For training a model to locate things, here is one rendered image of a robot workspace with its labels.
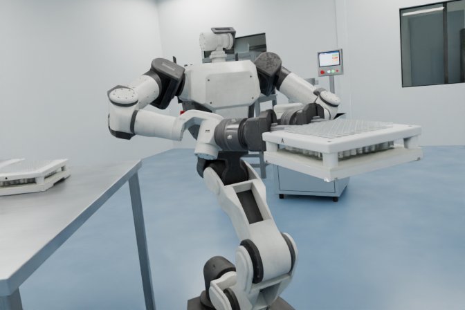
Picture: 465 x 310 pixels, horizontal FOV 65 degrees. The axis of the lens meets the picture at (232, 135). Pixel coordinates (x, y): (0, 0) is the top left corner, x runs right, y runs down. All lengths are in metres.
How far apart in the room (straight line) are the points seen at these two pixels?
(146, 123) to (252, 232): 0.51
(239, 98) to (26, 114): 4.29
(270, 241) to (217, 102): 0.50
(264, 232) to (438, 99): 4.95
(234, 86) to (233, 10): 5.45
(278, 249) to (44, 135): 4.58
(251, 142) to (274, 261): 0.45
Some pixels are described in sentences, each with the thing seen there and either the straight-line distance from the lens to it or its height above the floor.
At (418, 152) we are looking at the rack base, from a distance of 0.86.
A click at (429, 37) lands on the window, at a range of 6.08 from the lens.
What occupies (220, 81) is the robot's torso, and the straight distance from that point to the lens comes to 1.29.
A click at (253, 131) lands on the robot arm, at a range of 0.93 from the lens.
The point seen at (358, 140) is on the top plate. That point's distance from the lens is 0.73.
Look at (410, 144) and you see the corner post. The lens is 0.85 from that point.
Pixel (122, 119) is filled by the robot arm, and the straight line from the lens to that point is 1.04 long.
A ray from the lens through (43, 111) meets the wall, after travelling 5.51.
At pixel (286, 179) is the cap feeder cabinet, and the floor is 0.21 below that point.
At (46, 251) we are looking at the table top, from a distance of 0.94.
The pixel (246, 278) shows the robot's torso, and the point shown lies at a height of 0.52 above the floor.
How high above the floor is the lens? 1.13
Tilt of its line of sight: 8 degrees down
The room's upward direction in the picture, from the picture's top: 6 degrees counter-clockwise
